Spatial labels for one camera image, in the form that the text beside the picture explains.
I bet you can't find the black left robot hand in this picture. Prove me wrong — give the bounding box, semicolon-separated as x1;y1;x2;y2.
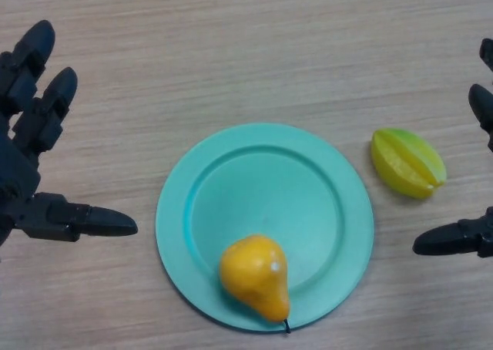
0;19;139;262

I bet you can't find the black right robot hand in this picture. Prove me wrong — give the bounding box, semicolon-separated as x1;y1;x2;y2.
412;37;493;259

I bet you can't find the yellow pear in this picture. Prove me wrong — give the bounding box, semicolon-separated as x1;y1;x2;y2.
218;233;291;335

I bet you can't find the green round plate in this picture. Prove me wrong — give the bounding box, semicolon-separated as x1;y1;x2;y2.
155;123;374;332

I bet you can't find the yellow-green starfruit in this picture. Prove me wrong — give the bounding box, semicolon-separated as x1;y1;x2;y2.
370;128;448;200

